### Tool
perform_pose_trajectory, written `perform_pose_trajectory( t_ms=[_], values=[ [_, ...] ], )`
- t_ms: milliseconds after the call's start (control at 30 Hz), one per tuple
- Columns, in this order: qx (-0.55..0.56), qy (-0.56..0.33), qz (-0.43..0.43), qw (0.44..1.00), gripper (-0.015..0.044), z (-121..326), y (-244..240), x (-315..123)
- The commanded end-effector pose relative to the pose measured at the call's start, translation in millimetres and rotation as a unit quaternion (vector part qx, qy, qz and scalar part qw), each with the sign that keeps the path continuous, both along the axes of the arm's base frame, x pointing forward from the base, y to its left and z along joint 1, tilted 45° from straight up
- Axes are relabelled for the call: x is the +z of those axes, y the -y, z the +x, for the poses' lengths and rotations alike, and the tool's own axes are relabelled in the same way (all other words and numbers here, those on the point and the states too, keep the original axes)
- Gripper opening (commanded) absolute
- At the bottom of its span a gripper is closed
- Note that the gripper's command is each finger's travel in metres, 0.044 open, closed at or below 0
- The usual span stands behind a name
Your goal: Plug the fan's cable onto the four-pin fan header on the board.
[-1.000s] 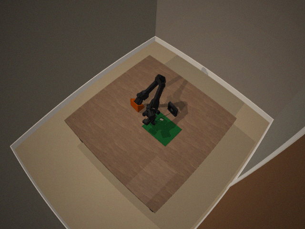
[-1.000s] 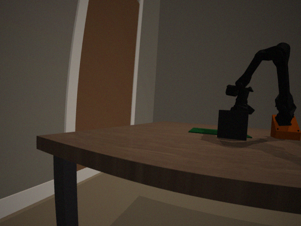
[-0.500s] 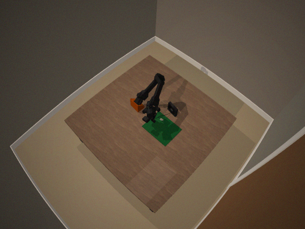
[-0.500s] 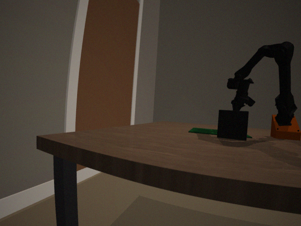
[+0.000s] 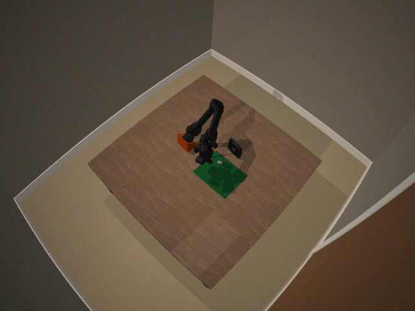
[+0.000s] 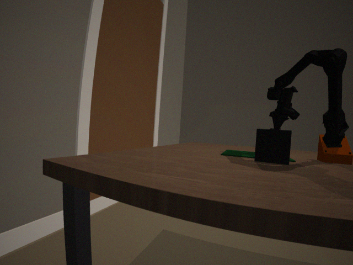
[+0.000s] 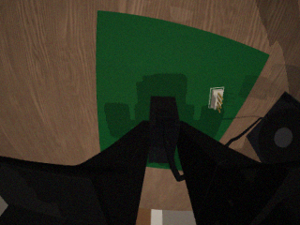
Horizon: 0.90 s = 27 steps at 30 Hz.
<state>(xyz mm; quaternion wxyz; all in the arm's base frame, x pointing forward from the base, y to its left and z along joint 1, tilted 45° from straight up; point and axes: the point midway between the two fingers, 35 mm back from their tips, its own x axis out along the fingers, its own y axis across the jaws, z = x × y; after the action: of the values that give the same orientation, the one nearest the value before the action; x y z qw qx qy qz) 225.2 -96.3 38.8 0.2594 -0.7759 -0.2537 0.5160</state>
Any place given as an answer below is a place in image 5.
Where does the black square panel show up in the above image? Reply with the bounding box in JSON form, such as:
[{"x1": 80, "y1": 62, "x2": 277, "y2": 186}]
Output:
[{"x1": 228, "y1": 138, "x2": 243, "y2": 159}]

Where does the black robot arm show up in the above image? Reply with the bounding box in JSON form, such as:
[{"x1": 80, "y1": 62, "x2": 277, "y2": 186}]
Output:
[{"x1": 182, "y1": 98, "x2": 224, "y2": 158}]

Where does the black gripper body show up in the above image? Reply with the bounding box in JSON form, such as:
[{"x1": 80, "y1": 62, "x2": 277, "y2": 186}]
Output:
[{"x1": 195, "y1": 143, "x2": 218, "y2": 165}]

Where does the green circuit board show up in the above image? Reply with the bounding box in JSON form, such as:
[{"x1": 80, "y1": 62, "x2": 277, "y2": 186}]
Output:
[{"x1": 193, "y1": 151, "x2": 247, "y2": 199}]

